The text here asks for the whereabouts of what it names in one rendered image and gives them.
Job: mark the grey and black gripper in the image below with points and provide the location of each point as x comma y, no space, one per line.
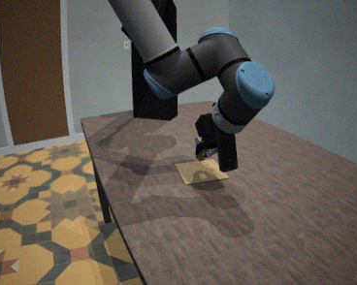
205,129

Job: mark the tan mat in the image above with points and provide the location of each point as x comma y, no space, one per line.
200,172

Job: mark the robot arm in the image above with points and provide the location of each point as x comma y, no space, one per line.
248,86

